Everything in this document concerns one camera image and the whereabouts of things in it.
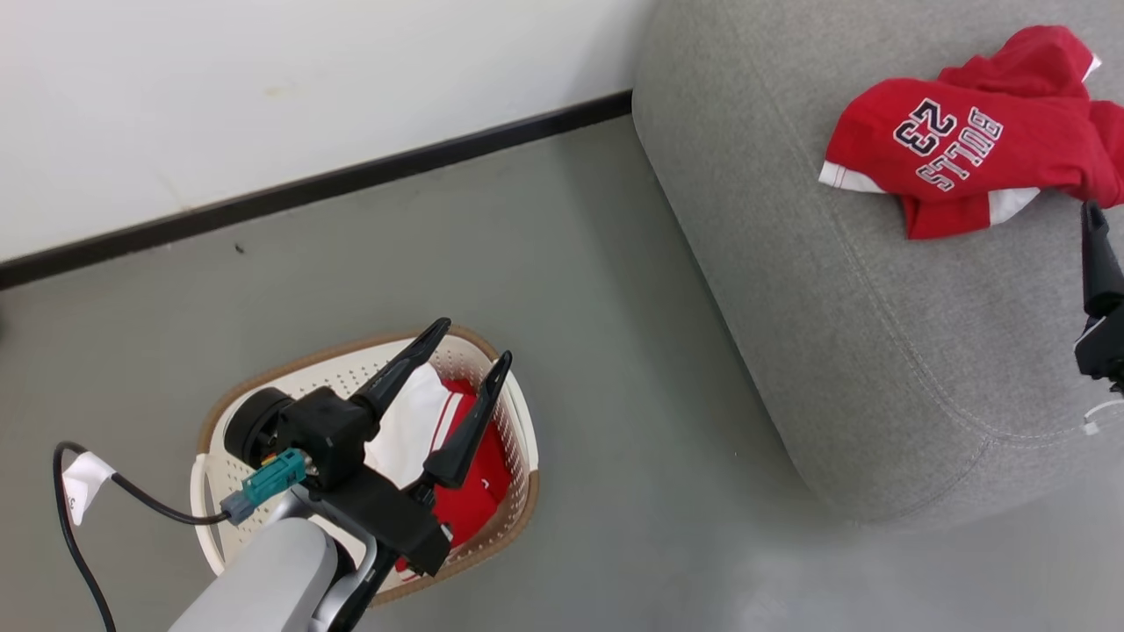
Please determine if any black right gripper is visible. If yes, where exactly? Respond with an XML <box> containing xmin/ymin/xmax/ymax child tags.
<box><xmin>1075</xmin><ymin>202</ymin><xmax>1124</xmax><ymax>393</ymax></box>

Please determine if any black baseboard strip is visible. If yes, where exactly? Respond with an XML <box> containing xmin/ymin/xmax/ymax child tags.
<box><xmin>0</xmin><ymin>90</ymin><xmax>633</xmax><ymax>291</ymax></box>

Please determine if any white laundry basket brown rim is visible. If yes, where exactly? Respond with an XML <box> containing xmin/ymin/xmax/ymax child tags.
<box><xmin>191</xmin><ymin>325</ymin><xmax>539</xmax><ymax>607</ymax></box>

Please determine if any white cable tie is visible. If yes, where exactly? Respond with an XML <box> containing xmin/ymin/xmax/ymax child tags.
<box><xmin>1082</xmin><ymin>399</ymin><xmax>1124</xmax><ymax>437</ymax></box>

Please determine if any teal cable connector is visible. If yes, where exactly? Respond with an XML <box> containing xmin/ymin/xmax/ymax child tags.
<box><xmin>220</xmin><ymin>448</ymin><xmax>310</xmax><ymax>526</ymax></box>

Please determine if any grey fabric sofa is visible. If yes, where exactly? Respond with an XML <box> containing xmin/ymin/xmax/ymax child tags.
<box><xmin>632</xmin><ymin>0</ymin><xmax>1124</xmax><ymax>528</ymax></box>

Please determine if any red Bulls 23 jersey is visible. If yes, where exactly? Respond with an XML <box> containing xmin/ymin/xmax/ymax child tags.
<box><xmin>818</xmin><ymin>25</ymin><xmax>1124</xmax><ymax>241</ymax></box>

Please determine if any red white striped garment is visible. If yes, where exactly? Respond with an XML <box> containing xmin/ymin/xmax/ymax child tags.
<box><xmin>364</xmin><ymin>364</ymin><xmax>515</xmax><ymax>576</ymax></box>

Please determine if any thin black cable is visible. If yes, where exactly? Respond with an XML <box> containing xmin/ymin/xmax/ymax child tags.
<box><xmin>53</xmin><ymin>442</ymin><xmax>234</xmax><ymax>632</ymax></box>

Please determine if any white cable label tag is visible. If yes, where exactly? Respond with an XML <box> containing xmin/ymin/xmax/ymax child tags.
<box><xmin>61</xmin><ymin>452</ymin><xmax>117</xmax><ymax>526</ymax></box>

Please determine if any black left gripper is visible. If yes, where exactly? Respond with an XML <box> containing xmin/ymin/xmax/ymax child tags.
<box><xmin>312</xmin><ymin>317</ymin><xmax>514</xmax><ymax>578</ymax></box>

